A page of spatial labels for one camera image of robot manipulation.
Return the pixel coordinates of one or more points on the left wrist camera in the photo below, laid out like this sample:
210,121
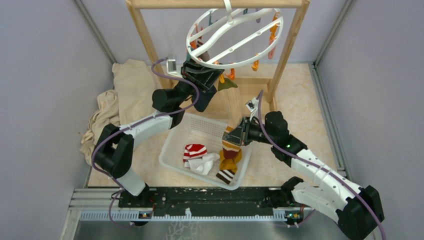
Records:
171,66

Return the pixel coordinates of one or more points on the orange clothes clip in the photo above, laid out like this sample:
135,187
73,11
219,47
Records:
231,74

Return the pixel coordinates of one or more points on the aluminium rail front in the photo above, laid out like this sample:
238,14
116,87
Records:
103,203

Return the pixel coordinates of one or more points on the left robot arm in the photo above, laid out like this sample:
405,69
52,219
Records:
113,153

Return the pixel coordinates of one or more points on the white round clip hanger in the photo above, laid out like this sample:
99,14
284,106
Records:
234,37

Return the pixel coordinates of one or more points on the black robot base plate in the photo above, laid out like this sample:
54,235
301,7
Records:
216,202

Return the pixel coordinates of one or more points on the beige crumpled cloth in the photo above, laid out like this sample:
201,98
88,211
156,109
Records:
128,101

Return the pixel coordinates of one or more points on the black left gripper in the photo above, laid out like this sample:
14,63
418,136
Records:
204,75

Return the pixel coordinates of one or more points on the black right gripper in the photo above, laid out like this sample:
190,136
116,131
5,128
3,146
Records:
240,135

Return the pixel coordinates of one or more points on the white perforated plastic basket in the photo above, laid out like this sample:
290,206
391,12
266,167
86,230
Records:
195,129

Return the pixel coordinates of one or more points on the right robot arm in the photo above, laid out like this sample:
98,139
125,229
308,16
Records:
328,182

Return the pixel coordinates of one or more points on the mustard yellow sock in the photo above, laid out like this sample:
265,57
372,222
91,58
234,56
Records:
229,160

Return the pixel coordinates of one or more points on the wooden hanger stand frame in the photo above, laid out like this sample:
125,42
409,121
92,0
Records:
301,6

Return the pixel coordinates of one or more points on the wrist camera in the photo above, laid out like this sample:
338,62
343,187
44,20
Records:
171,66
253,106

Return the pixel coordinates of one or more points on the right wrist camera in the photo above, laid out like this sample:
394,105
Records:
253,106

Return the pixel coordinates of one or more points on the dark blue sock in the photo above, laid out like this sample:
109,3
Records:
204,99

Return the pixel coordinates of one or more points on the beige striped ribbed sock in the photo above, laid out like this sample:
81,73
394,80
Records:
229,93

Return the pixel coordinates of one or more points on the red white striped sock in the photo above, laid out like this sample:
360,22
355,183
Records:
194,151

